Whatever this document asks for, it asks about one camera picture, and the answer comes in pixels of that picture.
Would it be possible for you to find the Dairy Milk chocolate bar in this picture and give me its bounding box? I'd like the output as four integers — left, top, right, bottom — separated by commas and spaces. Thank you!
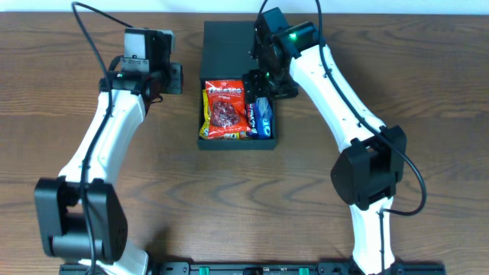
246, 104, 258, 139

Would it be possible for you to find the blue Oreo pack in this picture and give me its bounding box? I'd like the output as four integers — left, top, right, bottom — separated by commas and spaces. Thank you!
254, 97, 273, 139

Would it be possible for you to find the red snack bag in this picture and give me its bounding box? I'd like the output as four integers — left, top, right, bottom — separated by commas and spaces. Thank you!
205, 79, 251, 139

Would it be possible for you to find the dark green box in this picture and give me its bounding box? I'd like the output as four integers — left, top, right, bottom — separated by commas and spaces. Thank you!
197, 21, 277, 150

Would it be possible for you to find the yellow snack bag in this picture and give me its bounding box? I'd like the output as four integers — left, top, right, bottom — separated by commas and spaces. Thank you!
199, 90, 240, 140

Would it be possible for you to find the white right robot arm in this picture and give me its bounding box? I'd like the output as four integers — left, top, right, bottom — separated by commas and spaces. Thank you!
243, 8, 406, 274

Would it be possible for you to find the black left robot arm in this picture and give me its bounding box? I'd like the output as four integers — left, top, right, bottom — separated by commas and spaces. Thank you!
34, 27, 183, 274

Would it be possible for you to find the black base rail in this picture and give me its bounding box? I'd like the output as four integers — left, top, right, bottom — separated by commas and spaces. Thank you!
58, 260, 447, 275

